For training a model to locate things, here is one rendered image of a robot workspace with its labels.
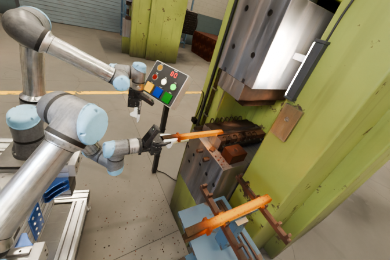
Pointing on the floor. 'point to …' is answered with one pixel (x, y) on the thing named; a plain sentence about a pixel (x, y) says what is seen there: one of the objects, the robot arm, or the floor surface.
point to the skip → (203, 44)
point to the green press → (155, 15)
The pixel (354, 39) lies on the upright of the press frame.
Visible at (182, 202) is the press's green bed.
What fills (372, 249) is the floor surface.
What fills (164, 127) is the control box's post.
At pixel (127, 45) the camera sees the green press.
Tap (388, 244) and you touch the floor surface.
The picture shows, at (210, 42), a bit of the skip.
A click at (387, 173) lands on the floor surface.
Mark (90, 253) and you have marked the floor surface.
